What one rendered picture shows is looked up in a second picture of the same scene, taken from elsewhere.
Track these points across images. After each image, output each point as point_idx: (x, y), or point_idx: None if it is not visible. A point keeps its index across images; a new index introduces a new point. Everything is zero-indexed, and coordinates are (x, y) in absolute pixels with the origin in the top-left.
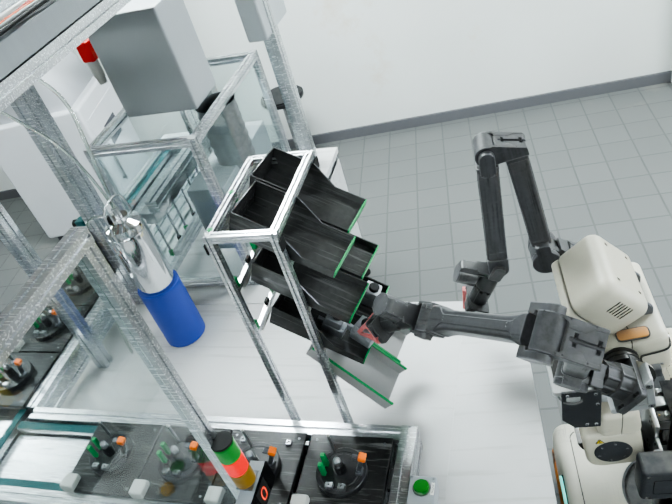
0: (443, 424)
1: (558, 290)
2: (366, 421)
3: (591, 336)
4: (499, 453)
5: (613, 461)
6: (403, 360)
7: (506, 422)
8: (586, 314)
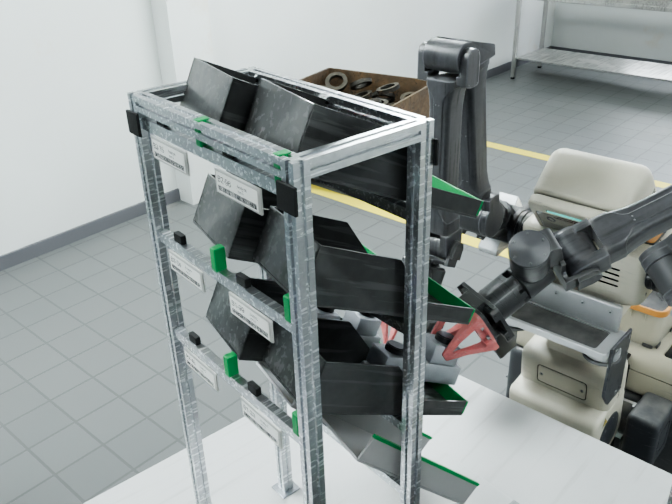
0: (493, 500)
1: (579, 212)
2: None
3: None
4: (583, 481)
5: None
6: (347, 470)
7: (544, 449)
8: None
